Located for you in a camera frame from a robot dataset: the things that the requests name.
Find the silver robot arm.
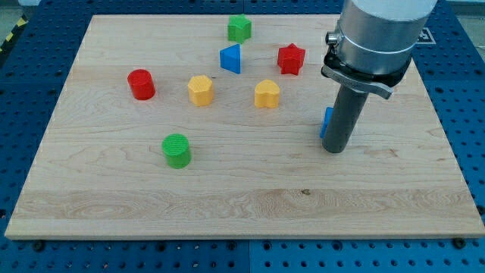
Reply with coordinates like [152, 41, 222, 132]
[321, 0, 437, 99]

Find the yellow heart block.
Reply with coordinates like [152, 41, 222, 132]
[254, 80, 280, 108]

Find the yellow hexagon block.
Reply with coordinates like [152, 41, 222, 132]
[187, 75, 214, 106]

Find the green cylinder block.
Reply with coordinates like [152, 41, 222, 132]
[161, 133, 192, 168]

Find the light wooden board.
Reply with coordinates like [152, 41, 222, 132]
[5, 15, 484, 240]

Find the blue triangle block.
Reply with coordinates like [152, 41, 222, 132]
[219, 43, 241, 74]

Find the blue block behind rod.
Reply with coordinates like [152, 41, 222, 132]
[320, 107, 333, 139]

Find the red star block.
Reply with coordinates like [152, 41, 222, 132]
[277, 43, 306, 76]

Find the red cylinder block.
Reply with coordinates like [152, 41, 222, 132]
[127, 69, 155, 100]

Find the grey cylindrical pointer rod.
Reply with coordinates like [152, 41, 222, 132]
[322, 86, 368, 153]

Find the black white fiducial marker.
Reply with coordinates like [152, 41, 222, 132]
[416, 27, 436, 45]

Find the yellow black hazard tape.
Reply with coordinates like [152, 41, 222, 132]
[1, 14, 29, 55]

